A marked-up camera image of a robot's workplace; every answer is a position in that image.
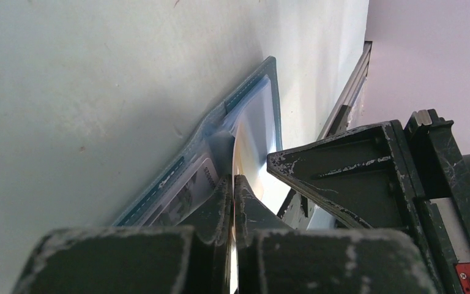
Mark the aluminium frame rail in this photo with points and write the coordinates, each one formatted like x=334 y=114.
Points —
x=339 y=118

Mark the blue leather card holder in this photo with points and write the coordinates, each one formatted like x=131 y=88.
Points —
x=213 y=136

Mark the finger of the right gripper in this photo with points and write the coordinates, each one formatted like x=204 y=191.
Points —
x=364 y=177

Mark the yellow black credit card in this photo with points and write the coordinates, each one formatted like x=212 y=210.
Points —
x=254 y=138

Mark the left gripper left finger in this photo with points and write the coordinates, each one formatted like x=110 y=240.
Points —
x=190 y=257

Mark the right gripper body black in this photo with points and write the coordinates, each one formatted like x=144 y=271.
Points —
x=445 y=208

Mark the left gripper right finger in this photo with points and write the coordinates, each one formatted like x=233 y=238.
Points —
x=274 y=258

